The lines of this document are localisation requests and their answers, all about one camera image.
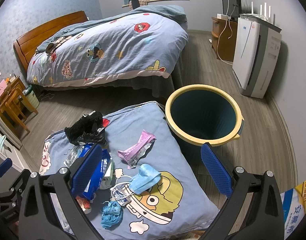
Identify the black plastic bag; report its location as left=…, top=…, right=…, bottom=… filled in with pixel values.
left=64, top=111, right=107, bottom=146

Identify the white cable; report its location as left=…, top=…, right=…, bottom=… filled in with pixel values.
left=216, top=0, right=238, bottom=66

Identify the white wifi router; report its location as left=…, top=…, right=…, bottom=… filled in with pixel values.
left=241, top=1, right=275, bottom=23

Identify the white green medicine box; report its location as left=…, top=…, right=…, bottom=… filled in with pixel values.
left=99, top=158, right=114, bottom=190

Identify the small printed blister wrapper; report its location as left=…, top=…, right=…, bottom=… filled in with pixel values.
left=110, top=175, right=133, bottom=206

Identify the blue face mask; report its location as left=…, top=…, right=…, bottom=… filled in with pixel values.
left=129, top=164, right=161, bottom=195

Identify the blue cartoon pillow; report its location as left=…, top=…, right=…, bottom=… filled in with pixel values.
left=39, top=101, right=220, bottom=240

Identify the small green white bin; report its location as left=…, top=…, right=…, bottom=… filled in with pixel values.
left=23, top=85, right=40, bottom=108

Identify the yellow rim teal trash bin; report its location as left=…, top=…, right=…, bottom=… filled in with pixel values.
left=165, top=84, right=244, bottom=146

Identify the wooden bed headboard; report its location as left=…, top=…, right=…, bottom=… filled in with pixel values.
left=13, top=11, right=88, bottom=72

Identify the red white small wrapper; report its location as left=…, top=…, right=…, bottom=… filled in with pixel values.
left=76, top=196, right=92, bottom=214

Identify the blue white printed bag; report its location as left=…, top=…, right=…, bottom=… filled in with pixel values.
left=280, top=180, right=306, bottom=239

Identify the black monitor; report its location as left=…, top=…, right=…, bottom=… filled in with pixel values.
left=222, top=0, right=242, bottom=21

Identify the clear crumpled plastic wrapper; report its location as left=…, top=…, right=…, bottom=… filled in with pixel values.
left=64, top=144, right=85, bottom=168

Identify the wooden tv cabinet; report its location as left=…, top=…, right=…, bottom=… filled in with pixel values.
left=212, top=17, right=237, bottom=62

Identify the purple snack wrapper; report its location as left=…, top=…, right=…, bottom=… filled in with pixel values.
left=117, top=130, right=156, bottom=169

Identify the white air purifier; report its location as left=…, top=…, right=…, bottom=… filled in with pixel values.
left=233, top=14, right=282, bottom=99

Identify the wooden nightstand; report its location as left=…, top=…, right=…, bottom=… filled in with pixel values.
left=0, top=76, right=38, bottom=136

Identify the blue cartoon duvet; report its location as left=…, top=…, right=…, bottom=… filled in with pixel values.
left=26, top=14, right=188, bottom=88

